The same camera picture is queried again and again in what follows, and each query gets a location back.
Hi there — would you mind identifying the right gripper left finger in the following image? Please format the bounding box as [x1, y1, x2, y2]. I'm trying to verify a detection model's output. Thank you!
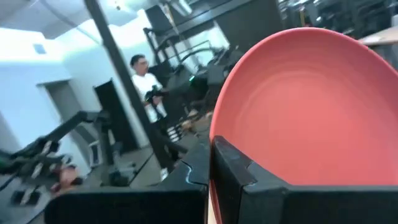
[45, 141, 210, 224]

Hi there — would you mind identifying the person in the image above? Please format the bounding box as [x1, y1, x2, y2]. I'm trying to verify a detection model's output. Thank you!
[129, 54, 189, 183]

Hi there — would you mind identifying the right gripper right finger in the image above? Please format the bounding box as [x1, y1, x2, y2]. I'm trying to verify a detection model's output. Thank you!
[210, 135, 398, 224]

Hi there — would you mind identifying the black pillar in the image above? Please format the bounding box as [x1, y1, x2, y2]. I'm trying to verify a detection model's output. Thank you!
[83, 0, 162, 150]

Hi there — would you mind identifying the black door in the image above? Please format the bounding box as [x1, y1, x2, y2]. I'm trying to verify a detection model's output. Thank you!
[94, 80, 139, 154]

